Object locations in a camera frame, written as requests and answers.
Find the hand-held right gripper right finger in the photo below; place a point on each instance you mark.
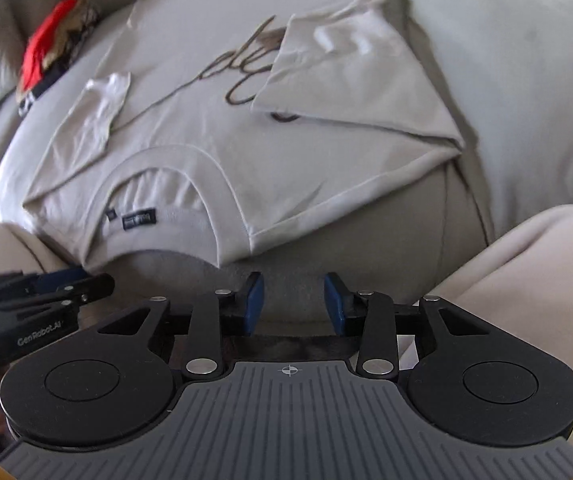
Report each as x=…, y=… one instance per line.
x=333, y=305

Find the beige cloth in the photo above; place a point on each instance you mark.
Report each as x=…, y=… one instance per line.
x=541, y=280
x=1, y=250

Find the grey sofa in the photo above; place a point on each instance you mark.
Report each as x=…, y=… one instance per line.
x=506, y=85

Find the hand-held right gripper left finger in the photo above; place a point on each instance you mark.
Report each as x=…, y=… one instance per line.
x=255, y=305

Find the white printed t-shirt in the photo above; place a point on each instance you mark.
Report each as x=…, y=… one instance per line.
x=191, y=125

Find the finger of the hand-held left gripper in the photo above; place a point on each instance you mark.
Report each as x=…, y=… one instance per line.
x=96, y=287
x=64, y=276

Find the dark patterned garment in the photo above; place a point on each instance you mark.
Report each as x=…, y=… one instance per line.
x=74, y=30

